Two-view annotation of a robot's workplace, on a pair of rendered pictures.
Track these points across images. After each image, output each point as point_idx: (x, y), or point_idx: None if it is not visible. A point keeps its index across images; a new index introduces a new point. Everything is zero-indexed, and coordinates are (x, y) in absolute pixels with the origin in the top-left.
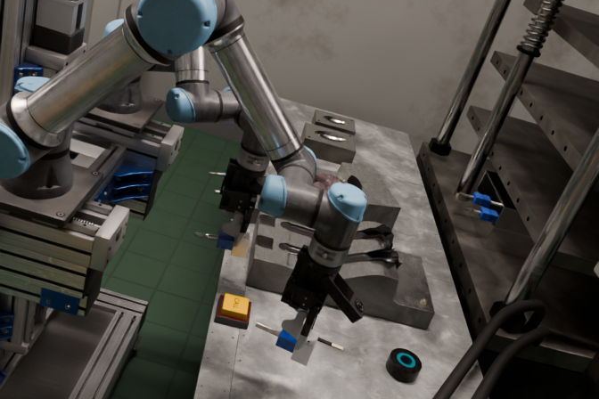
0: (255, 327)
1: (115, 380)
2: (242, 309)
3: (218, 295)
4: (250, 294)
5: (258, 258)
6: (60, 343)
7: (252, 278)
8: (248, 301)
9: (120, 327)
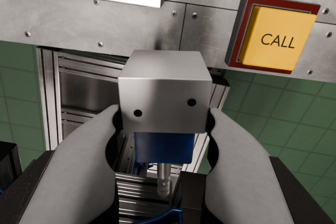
0: None
1: (117, 57)
2: (300, 25)
3: (207, 61)
4: None
5: None
6: (104, 100)
7: None
8: (271, 10)
9: (76, 66)
